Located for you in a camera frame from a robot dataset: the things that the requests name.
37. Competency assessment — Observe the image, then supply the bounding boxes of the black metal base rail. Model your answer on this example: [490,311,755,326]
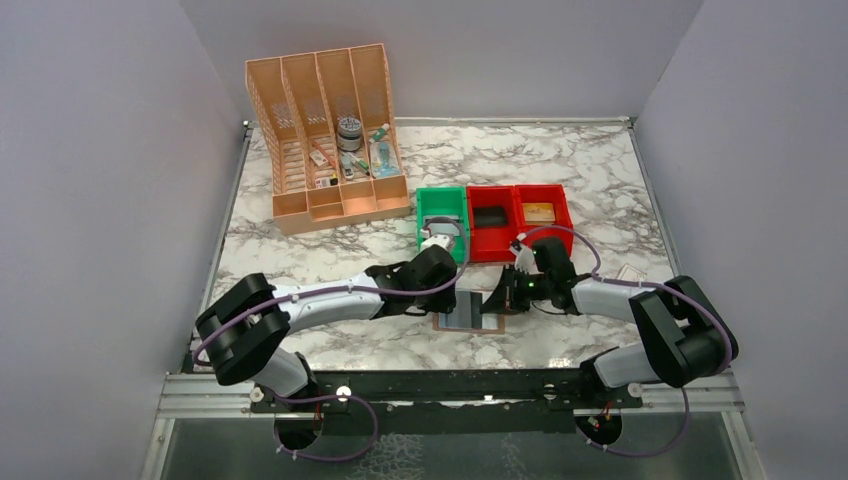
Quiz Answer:
[244,368,643,415]

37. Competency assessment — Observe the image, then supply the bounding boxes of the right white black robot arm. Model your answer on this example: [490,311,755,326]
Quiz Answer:
[481,236,739,392]

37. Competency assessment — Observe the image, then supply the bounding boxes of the small round tin can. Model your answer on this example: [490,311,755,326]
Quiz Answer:
[336,116,363,152]

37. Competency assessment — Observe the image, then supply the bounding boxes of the green marker pen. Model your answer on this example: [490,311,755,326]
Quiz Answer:
[348,156,371,176]

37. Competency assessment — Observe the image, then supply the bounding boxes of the gold card box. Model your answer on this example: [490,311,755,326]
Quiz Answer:
[522,202,557,226]

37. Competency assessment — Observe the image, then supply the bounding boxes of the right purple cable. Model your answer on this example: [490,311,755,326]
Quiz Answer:
[513,225,739,458]

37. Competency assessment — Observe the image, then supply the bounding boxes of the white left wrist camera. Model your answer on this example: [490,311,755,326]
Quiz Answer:
[419,233,456,253]

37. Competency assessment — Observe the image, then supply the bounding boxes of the blue packaged item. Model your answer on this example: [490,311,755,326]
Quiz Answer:
[370,142,401,178]

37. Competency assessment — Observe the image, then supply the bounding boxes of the green white glue tube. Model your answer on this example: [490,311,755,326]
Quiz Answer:
[369,123,391,143]

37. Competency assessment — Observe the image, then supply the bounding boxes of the black wallet in bin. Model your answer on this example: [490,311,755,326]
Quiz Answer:
[472,205,509,229]

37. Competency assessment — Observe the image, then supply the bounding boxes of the orange plastic file organizer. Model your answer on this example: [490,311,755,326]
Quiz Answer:
[245,43,411,235]

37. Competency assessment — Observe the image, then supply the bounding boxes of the green plastic bin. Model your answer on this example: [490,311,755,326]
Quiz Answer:
[415,187,471,265]

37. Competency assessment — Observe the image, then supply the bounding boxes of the grey card in green bin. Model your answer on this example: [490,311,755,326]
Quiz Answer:
[423,215,461,236]

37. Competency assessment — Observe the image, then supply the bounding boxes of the small red white box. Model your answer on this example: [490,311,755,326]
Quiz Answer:
[616,264,647,283]

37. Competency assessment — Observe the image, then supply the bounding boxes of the red white small packet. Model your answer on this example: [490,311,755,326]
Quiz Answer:
[309,146,337,169]

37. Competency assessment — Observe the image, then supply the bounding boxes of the red plastic double bin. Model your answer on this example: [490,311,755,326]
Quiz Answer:
[466,184,574,263]

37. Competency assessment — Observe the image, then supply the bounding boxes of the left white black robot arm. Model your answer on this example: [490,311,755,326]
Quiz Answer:
[195,245,461,397]

